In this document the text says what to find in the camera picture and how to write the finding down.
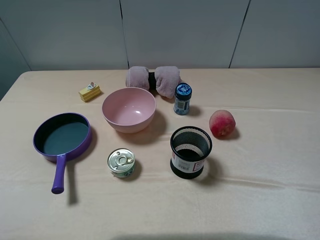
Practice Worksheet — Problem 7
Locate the blue-capped small bottle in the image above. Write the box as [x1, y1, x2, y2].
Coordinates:
[173, 82, 192, 116]

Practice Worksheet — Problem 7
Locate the pink plastic bowl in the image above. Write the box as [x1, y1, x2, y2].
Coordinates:
[102, 87, 157, 134]

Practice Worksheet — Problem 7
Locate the black mesh pen holder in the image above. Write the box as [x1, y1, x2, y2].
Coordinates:
[170, 126, 213, 180]

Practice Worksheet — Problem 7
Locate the rolled pink towel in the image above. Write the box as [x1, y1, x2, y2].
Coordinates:
[125, 66, 182, 99]

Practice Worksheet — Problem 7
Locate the silver pull-tab tin can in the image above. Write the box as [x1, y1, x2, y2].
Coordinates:
[107, 148, 136, 179]

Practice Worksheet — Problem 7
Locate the red peach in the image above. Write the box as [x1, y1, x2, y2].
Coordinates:
[209, 109, 236, 139]

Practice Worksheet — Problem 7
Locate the yellow toy cake slice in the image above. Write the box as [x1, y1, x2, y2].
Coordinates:
[78, 82, 101, 103]

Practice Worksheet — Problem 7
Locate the purple frying pan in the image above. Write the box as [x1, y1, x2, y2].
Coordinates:
[33, 112, 92, 195]

